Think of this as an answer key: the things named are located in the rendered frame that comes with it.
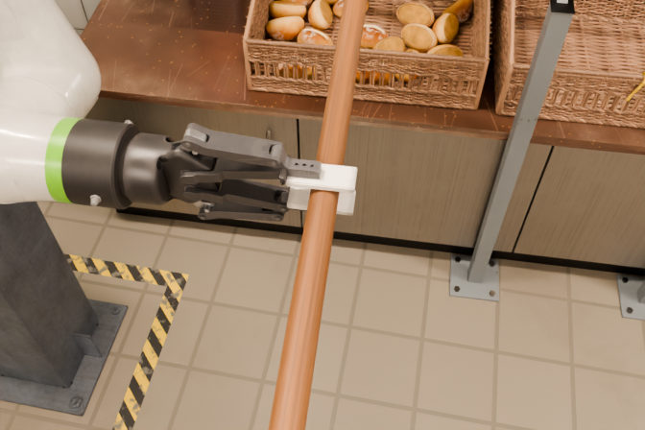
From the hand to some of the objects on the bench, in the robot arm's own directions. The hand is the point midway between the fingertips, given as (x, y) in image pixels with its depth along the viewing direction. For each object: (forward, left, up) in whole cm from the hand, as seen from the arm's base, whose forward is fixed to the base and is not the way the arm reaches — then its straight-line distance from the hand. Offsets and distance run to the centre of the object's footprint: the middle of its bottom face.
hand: (322, 187), depth 72 cm
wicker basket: (+53, +101, -59) cm, 128 cm away
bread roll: (-28, +95, -58) cm, 115 cm away
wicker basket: (-6, +98, -59) cm, 115 cm away
